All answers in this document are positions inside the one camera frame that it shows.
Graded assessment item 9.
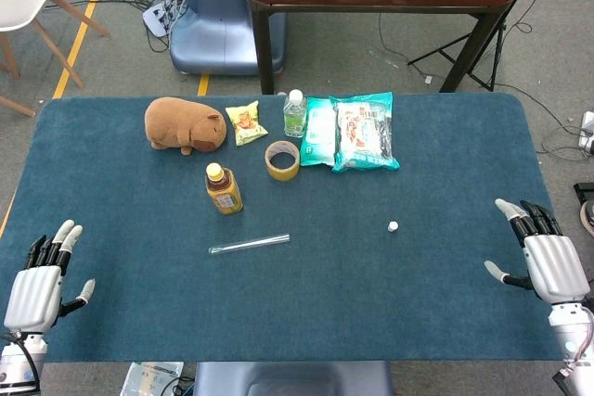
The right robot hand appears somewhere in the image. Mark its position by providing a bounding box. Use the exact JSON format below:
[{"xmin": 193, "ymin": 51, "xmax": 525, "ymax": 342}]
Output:
[{"xmin": 484, "ymin": 198, "xmax": 593, "ymax": 307}]

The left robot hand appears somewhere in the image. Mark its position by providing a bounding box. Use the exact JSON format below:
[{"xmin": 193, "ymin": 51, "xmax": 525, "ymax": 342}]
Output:
[{"xmin": 3, "ymin": 218, "xmax": 97, "ymax": 335}]

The clear glass test tube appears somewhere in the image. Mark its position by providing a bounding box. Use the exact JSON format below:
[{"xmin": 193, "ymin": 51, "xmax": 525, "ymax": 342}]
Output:
[{"xmin": 208, "ymin": 233, "xmax": 291, "ymax": 256}]

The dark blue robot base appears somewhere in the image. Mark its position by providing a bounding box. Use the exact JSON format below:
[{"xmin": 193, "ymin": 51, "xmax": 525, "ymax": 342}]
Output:
[{"xmin": 192, "ymin": 361, "xmax": 395, "ymax": 396}]

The white power strip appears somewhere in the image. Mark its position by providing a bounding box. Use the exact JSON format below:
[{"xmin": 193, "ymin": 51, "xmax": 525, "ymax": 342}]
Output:
[
  {"xmin": 142, "ymin": 0, "xmax": 187, "ymax": 38},
  {"xmin": 579, "ymin": 110, "xmax": 594, "ymax": 154}
]

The clear plastic bag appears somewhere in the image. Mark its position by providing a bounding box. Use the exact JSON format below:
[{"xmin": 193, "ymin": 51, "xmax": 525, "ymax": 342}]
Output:
[{"xmin": 121, "ymin": 361, "xmax": 186, "ymax": 396}]

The corn tea bottle yellow cap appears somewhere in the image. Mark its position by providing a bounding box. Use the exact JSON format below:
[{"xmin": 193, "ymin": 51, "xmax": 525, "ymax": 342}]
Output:
[{"xmin": 204, "ymin": 162, "xmax": 244, "ymax": 216}]

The brown capybara plush toy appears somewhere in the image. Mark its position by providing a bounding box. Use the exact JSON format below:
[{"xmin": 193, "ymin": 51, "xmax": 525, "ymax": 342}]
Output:
[{"xmin": 144, "ymin": 96, "xmax": 228, "ymax": 157}]

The blue felt table mat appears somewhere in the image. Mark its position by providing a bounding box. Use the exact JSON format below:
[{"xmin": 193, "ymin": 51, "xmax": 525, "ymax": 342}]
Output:
[{"xmin": 0, "ymin": 92, "xmax": 568, "ymax": 364}]

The teal noodle package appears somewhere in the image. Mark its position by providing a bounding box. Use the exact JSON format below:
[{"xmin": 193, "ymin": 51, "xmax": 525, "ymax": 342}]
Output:
[{"xmin": 329, "ymin": 92, "xmax": 401, "ymax": 173}]

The black tripod stand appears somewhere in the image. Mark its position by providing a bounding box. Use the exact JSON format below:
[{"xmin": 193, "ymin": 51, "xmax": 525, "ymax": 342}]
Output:
[{"xmin": 407, "ymin": 0, "xmax": 558, "ymax": 93}]

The teal wet wipes pack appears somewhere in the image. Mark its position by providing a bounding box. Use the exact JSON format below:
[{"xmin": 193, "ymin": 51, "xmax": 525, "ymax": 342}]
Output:
[{"xmin": 299, "ymin": 96, "xmax": 337, "ymax": 168}]

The yellow snack bag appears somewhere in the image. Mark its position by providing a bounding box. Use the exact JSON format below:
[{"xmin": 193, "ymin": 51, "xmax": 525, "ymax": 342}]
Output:
[{"xmin": 225, "ymin": 100, "xmax": 269, "ymax": 147}]

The yellow tape roll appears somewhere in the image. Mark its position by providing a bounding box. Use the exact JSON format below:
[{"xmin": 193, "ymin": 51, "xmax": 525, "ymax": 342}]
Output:
[{"xmin": 265, "ymin": 139, "xmax": 301, "ymax": 182}]

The clear water bottle green label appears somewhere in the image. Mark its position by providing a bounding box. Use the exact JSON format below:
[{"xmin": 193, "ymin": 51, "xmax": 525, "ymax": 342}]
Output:
[{"xmin": 282, "ymin": 88, "xmax": 308, "ymax": 139}]

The blue-grey machine base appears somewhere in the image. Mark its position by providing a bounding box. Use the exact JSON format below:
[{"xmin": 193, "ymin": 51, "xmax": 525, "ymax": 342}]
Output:
[{"xmin": 169, "ymin": 0, "xmax": 287, "ymax": 76}]

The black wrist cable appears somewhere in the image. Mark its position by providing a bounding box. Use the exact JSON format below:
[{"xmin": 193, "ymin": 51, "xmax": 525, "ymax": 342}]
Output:
[{"xmin": 0, "ymin": 331, "xmax": 42, "ymax": 390}]

